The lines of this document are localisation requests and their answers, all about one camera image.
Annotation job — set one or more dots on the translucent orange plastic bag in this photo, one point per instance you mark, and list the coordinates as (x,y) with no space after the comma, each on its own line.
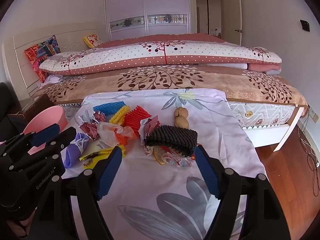
(112,132)

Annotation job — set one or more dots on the wall power outlet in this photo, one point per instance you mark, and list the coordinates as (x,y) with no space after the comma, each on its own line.
(314,116)

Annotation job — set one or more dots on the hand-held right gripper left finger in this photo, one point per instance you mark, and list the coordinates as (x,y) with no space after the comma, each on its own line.
(110,172)

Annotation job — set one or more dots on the white bed sheet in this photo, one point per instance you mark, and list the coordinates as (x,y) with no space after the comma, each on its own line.
(53,78)

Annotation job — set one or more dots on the white folded blanket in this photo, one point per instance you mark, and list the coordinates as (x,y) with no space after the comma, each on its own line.
(237,66)

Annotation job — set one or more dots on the black wall switch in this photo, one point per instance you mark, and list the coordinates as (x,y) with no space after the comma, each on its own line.
(305,25)

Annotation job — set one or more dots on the polka-dot tree-print quilt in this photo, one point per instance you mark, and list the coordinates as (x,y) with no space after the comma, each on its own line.
(125,55)

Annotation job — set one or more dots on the cream headboard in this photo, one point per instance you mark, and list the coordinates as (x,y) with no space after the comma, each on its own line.
(17,62)

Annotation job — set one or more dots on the colourful patterned pillow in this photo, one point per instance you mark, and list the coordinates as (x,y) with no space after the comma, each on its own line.
(42,52)

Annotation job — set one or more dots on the yellow printed wrapper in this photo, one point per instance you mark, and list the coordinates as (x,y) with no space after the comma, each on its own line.
(100,153)

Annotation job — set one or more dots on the white sliding-door wardrobe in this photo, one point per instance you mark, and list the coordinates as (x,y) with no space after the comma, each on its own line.
(145,2)

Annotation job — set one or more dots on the red packet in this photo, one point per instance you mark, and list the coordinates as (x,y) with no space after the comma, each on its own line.
(194,158)

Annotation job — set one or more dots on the person's left hand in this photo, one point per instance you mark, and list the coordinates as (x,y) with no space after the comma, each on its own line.
(18,226)

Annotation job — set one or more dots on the closet doors beyond doorway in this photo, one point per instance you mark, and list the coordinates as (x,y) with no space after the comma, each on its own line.
(212,12)

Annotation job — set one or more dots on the bed with floral bedding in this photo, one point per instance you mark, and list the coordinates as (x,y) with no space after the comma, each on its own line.
(175,80)

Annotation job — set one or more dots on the black leather chair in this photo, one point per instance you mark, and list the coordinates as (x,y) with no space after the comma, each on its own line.
(10,110)

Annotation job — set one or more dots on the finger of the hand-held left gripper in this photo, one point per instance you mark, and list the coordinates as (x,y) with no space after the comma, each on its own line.
(65,136)
(46,133)

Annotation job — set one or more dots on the brown cardboard box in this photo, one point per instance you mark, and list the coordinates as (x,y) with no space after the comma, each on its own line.
(32,107)

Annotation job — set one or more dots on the yellow flowered pillow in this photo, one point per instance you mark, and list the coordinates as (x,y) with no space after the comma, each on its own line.
(92,40)

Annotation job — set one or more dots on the white bed frame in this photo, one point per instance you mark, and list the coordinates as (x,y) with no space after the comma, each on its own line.
(275,135)

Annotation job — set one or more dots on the white floral cloth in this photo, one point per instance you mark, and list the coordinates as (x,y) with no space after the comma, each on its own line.
(155,180)

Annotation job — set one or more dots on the black foam fruit net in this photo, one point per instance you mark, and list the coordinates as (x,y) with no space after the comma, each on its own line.
(172,137)

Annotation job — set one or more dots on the red foam fruit net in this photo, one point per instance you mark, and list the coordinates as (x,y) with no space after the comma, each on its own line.
(136,120)

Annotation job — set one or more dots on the clear printed candy wrapper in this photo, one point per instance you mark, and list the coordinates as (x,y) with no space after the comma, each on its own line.
(175,161)

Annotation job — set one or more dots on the red white wrapper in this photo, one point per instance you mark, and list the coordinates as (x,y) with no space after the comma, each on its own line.
(150,126)
(88,129)
(100,116)

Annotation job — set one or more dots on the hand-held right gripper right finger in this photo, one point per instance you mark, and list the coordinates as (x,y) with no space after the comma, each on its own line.
(207,172)

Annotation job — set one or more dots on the cream room door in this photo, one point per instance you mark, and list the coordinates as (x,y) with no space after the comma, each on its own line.
(236,17)

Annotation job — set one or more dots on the yellow foam fruit net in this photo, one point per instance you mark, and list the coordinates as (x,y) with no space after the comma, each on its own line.
(120,115)

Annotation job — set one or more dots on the pink folded blanket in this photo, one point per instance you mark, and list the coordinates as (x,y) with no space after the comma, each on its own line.
(262,68)

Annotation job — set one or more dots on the pink plastic bucket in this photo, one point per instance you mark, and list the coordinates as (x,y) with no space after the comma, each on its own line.
(50,116)

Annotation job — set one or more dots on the blue foam fruit net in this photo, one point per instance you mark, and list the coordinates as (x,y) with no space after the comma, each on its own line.
(110,107)

